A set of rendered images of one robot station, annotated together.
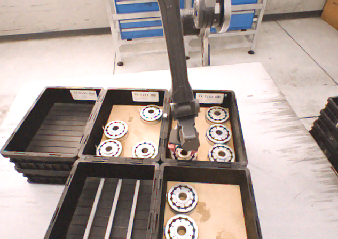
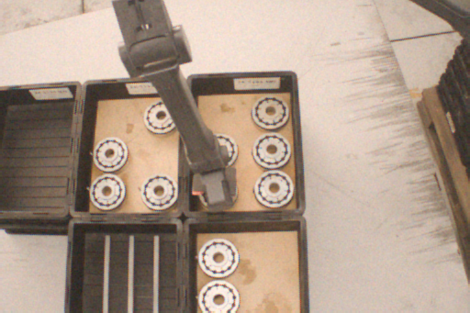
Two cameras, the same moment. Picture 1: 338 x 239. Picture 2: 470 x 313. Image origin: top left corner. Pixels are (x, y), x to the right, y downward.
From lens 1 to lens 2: 0.63 m
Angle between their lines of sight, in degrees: 21
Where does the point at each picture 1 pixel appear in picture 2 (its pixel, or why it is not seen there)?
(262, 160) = (343, 173)
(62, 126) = (29, 150)
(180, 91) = (196, 151)
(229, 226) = (279, 286)
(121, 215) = (142, 284)
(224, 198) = (275, 251)
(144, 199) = (168, 261)
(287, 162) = (377, 173)
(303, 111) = not seen: hidden behind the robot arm
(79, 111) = (48, 118)
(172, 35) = (175, 108)
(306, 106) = not seen: hidden behind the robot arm
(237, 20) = not seen: outside the picture
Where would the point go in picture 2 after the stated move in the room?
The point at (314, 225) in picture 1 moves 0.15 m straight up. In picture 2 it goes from (394, 261) to (407, 250)
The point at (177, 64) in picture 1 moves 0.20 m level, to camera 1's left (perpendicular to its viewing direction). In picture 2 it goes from (188, 130) to (88, 145)
